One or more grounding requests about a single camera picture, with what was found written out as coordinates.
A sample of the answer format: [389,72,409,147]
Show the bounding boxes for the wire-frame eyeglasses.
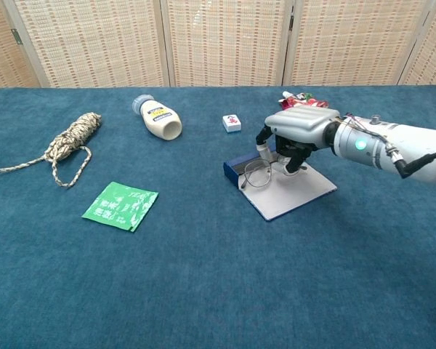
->
[239,159,308,189]

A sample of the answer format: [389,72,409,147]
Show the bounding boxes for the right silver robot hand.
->
[255,107,341,177]

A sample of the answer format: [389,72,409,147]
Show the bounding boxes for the cream mayonnaise bottle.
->
[132,94,183,142]

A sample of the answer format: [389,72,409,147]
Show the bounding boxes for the green tea sachet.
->
[81,181,160,233]

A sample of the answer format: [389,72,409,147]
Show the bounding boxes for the beige braided rope bundle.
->
[0,111,103,188]

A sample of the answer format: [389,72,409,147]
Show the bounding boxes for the red snack pouch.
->
[278,90,330,111]

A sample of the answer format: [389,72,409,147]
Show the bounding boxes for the woven bamboo folding screen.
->
[0,0,436,92]

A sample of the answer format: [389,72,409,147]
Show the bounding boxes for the blue box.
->
[223,145,338,222]

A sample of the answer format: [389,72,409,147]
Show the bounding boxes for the white mahjong tile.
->
[222,113,243,134]

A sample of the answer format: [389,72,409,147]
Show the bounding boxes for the blue felt table cloth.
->
[0,84,436,349]

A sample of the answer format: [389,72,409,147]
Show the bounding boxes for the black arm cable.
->
[384,143,436,180]

